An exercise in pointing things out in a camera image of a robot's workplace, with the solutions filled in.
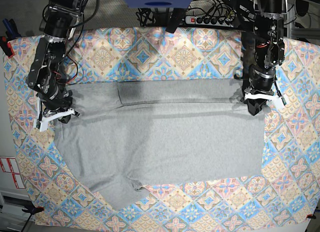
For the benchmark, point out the red white labels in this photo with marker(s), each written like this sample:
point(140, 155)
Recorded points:
point(10, 166)

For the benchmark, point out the grey T-shirt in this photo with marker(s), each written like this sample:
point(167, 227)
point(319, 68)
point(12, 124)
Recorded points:
point(133, 134)

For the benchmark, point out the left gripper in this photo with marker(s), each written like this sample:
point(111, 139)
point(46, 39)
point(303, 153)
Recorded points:
point(260, 82)

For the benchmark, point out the black table clamp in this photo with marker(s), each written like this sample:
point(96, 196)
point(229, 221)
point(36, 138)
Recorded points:
point(175, 19)

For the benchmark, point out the white power strip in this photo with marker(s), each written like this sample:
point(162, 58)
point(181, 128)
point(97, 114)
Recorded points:
point(211, 21)

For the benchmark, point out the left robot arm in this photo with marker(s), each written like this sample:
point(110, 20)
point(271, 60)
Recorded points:
point(269, 53)

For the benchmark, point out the bottom right spring clamp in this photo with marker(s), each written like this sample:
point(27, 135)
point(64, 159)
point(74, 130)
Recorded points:
point(313, 216)

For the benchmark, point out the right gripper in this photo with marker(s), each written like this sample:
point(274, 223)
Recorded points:
point(56, 99)

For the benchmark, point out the left edge spring clamp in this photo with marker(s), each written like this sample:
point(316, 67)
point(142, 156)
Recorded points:
point(10, 34)

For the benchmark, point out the patterned tablecloth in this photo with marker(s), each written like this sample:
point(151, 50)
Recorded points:
point(286, 192)

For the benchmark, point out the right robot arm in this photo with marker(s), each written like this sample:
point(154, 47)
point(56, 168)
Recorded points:
point(60, 18)

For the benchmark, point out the bottom left spring clamp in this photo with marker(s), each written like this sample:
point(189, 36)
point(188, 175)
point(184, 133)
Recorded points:
point(32, 210)

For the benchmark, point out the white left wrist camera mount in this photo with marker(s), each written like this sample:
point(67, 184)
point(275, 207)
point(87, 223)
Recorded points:
point(279, 100)

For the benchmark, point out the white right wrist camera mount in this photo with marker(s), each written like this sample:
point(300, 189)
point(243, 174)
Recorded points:
point(44, 117)

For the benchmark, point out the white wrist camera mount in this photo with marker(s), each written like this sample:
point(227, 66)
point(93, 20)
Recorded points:
point(44, 117)
point(279, 100)

